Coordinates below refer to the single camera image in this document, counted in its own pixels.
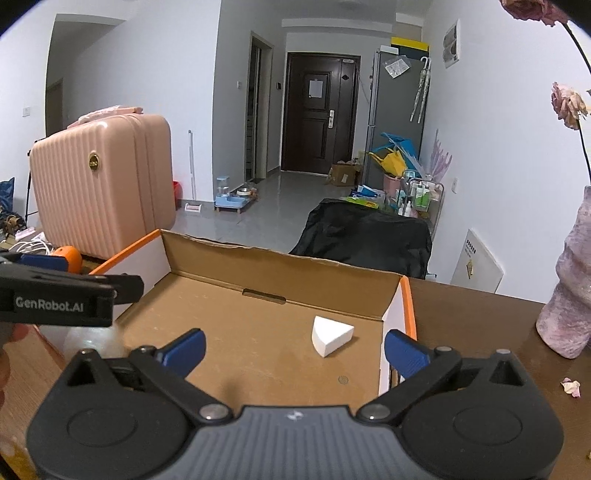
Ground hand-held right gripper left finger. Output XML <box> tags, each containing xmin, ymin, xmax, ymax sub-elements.
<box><xmin>65</xmin><ymin>329</ymin><xmax>232</xmax><ymax>426</ymax></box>

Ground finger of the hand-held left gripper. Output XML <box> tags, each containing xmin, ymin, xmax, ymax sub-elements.
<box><xmin>0</xmin><ymin>253</ymin><xmax>71</xmax><ymax>275</ymax></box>
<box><xmin>0</xmin><ymin>270</ymin><xmax>145</xmax><ymax>305</ymax></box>

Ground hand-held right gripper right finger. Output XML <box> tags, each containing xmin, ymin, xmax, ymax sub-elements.
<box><xmin>355</xmin><ymin>329</ymin><xmax>526</xmax><ymax>423</ymax></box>

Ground orange-edged cardboard box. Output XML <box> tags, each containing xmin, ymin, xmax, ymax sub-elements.
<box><xmin>88</xmin><ymin>228</ymin><xmax>419</xmax><ymax>407</ymax></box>

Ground white wedge sponge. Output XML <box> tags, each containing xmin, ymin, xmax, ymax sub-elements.
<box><xmin>311</xmin><ymin>315</ymin><xmax>355</xmax><ymax>358</ymax></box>

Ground person's left hand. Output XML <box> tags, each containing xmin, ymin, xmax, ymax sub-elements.
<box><xmin>0</xmin><ymin>323</ymin><xmax>34</xmax><ymax>407</ymax></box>

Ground orange ball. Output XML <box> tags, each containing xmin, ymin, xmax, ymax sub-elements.
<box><xmin>51</xmin><ymin>246</ymin><xmax>84</xmax><ymax>275</ymax></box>

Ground clear plastic container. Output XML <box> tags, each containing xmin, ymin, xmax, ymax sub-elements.
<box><xmin>62</xmin><ymin>323</ymin><xmax>127</xmax><ymax>363</ymax></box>

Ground pink ribbed suitcase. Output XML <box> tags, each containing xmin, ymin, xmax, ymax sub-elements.
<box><xmin>28</xmin><ymin>113</ymin><xmax>177</xmax><ymax>261</ymax></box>

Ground white board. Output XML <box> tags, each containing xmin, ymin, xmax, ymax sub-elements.
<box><xmin>451</xmin><ymin>228</ymin><xmax>505</xmax><ymax>294</ymax></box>

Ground black cloth cover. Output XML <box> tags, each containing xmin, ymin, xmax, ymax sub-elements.
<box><xmin>288</xmin><ymin>198</ymin><xmax>433</xmax><ymax>280</ymax></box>

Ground white mop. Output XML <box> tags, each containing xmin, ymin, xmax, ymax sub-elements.
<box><xmin>185</xmin><ymin>130</ymin><xmax>203</xmax><ymax>213</ymax></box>

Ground metal trolley cart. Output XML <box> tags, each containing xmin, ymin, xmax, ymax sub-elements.
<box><xmin>397</xmin><ymin>170</ymin><xmax>445</xmax><ymax>241</ymax></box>

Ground blue pet water dispenser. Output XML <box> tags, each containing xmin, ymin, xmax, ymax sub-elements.
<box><xmin>215</xmin><ymin>176</ymin><xmax>252</xmax><ymax>214</ymax></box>

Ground row of toiletry bottles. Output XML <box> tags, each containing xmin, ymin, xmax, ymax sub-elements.
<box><xmin>399</xmin><ymin>181</ymin><xmax>435</xmax><ymax>217</ymax></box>

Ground pink folded cloth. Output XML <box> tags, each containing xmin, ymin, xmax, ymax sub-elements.
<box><xmin>67</xmin><ymin>105</ymin><xmax>145</xmax><ymax>130</ymax></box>

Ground pink bucket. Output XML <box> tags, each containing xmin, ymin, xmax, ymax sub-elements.
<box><xmin>383</xmin><ymin>173</ymin><xmax>404</xmax><ymax>204</ymax></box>

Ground pink textured vase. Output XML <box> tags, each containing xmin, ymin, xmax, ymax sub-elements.
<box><xmin>536</xmin><ymin>185</ymin><xmax>591</xmax><ymax>360</ymax></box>

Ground brown cardboard carton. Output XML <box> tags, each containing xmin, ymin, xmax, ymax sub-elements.
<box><xmin>327</xmin><ymin>161</ymin><xmax>363</xmax><ymax>188</ymax></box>

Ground yellow bag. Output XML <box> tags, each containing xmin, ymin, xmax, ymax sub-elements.
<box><xmin>367</xmin><ymin>150</ymin><xmax>407</xmax><ymax>176</ymax></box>

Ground blue bag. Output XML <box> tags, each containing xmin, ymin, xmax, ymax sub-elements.
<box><xmin>373</xmin><ymin>131</ymin><xmax>419</xmax><ymax>160</ymax></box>

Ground dark brown entrance door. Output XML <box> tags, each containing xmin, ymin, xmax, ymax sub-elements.
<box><xmin>281</xmin><ymin>52</ymin><xmax>362</xmax><ymax>177</ymax></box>

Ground grey refrigerator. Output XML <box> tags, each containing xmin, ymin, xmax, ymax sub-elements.
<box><xmin>362</xmin><ymin>46</ymin><xmax>432</xmax><ymax>185</ymax></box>

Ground white folded umbrella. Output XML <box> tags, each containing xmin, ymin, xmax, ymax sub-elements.
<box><xmin>410</xmin><ymin>58</ymin><xmax>424</xmax><ymax>123</ymax></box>
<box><xmin>418</xmin><ymin>58</ymin><xmax>433</xmax><ymax>124</ymax></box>

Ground clear plastic bag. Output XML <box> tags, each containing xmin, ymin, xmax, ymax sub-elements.
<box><xmin>384</xmin><ymin>56</ymin><xmax>411</xmax><ymax>78</ymax></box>

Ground short-stemmed dried rose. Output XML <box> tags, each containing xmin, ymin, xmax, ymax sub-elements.
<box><xmin>551</xmin><ymin>82</ymin><xmax>591</xmax><ymax>185</ymax></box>

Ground white electrical panel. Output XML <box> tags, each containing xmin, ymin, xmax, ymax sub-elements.
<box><xmin>442</xmin><ymin>19</ymin><xmax>462</xmax><ymax>69</ymax></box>

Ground yellow and black box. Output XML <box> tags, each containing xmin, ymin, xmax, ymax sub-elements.
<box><xmin>391</xmin><ymin>36</ymin><xmax>430</xmax><ymax>52</ymax></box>

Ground long-stemmed dried rose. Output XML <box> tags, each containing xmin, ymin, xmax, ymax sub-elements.
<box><xmin>499</xmin><ymin>0</ymin><xmax>591</xmax><ymax>185</ymax></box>

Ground white cables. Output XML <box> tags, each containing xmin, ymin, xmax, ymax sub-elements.
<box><xmin>16</xmin><ymin>231</ymin><xmax>55</xmax><ymax>256</ymax></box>

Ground dark side door frame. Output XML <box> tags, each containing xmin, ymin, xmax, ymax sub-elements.
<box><xmin>249</xmin><ymin>31</ymin><xmax>274</xmax><ymax>182</ymax></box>

